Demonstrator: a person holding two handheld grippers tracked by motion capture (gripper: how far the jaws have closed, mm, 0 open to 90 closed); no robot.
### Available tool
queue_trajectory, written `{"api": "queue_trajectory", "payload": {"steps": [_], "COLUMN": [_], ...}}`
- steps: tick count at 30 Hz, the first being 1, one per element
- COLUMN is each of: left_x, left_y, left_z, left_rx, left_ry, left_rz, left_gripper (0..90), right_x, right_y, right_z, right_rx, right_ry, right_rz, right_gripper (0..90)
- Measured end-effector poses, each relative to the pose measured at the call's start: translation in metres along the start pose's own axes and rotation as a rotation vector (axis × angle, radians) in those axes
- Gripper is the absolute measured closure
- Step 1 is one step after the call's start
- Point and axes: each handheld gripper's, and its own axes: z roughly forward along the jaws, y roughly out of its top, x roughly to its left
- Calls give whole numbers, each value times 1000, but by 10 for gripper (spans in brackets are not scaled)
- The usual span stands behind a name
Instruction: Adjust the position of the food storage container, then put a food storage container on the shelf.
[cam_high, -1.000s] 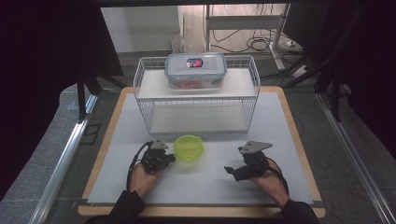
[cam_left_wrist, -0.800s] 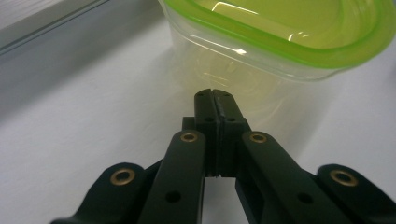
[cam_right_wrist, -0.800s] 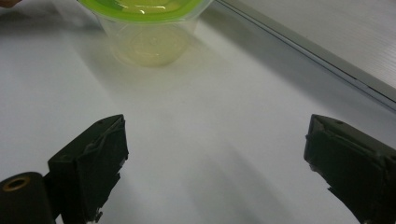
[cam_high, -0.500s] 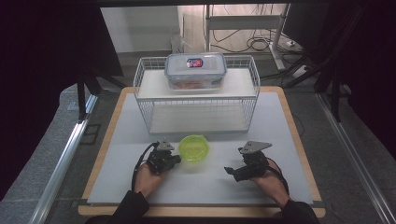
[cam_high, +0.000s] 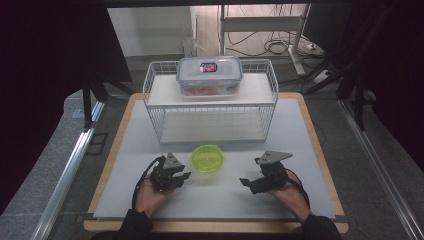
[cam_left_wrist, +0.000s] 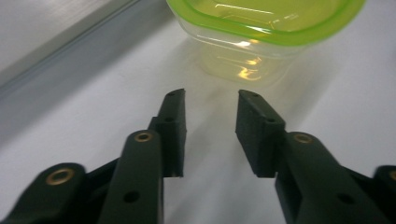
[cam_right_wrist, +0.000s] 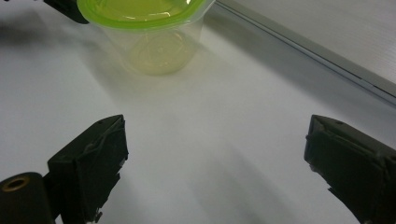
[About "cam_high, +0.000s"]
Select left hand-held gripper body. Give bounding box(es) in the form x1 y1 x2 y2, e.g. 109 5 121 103
148 152 186 193

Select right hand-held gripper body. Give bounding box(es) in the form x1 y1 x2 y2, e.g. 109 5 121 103
254 150 294 191

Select white wire rack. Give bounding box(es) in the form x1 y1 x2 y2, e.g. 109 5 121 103
142 59 280 145

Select clear container with blue-rimmed lid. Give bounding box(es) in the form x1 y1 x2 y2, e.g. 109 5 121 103
175 55 244 98

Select person's left hand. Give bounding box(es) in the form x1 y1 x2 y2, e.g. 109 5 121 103
134 180 171 218

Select person's right hand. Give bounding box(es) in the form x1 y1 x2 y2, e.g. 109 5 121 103
266 172 313 223

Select green bowl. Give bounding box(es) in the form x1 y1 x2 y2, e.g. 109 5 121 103
190 143 225 174

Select light grey table mat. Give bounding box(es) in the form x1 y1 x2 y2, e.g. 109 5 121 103
94 99 336 220

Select wooden table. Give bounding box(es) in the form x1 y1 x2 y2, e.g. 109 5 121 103
83 92 350 234

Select black stand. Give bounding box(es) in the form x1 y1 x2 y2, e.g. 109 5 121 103
304 59 371 132
81 70 135 132

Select white power strip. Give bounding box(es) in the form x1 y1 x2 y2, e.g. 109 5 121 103
312 68 332 85

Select black curtain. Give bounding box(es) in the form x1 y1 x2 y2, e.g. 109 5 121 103
0 0 133 215
301 3 424 165

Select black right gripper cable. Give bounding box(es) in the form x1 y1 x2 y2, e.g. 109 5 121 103
284 168 312 210

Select aluminium rail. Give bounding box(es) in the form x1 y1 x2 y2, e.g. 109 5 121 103
31 101 105 240
337 99 424 240

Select black floor cables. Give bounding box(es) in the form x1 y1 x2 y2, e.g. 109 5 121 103
225 30 292 58

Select white desk frame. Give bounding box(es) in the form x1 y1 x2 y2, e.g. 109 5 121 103
218 3 313 76

